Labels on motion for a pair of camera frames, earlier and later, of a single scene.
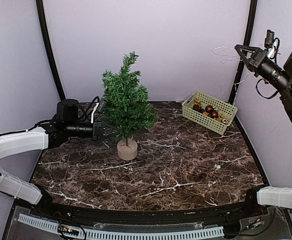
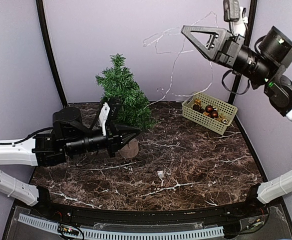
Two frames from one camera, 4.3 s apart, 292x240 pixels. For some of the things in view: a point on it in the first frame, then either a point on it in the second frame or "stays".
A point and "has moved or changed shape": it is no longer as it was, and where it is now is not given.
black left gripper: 98,130 → 114,132
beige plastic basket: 208,112 stays
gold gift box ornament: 197,101 stays
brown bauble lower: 214,114 stays
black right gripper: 258,56 → 222,46
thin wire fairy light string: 235,57 → 178,52
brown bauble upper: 209,108 stays
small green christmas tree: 128,107 has moved or changed shape
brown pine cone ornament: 198,108 stays
